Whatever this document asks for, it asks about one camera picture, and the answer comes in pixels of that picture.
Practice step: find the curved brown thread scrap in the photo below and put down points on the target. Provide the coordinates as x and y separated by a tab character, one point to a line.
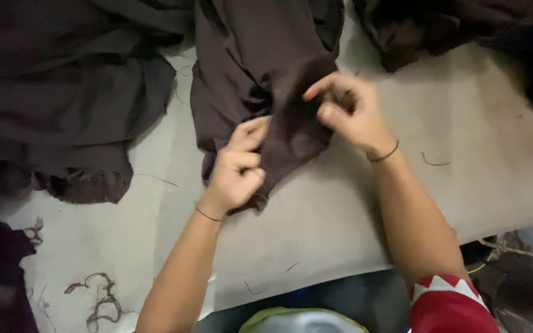
433	163

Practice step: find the wooden stick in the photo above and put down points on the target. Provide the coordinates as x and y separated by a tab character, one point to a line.
514	249

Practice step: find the person's left hand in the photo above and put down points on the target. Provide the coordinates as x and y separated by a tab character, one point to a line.
229	180

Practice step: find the short dark thread scrap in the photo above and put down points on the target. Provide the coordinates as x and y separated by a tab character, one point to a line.
255	292

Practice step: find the dark brown crumpled garment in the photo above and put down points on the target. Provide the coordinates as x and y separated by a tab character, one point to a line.
470	27

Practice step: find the large brown thread tangle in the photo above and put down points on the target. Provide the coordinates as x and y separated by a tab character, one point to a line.
102	300

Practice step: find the thin dark wrist thread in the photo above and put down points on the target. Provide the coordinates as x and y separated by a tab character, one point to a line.
208	216

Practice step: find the grey plastic seat green rim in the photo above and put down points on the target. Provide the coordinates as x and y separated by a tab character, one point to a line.
301	321

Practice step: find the red white zigzag sleeve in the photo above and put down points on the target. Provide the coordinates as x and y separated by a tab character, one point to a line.
447	305

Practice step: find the black wrist band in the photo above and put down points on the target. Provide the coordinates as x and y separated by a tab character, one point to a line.
386	155

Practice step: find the brown fabric garment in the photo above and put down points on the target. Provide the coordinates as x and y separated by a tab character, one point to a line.
243	69

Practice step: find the person's right hand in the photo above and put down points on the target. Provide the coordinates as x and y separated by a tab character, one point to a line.
363	122

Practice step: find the long thin thread scrap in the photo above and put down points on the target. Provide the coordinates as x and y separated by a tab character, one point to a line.
158	178

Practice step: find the large brown fabric pile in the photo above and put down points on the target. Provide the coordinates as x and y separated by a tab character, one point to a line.
58	92

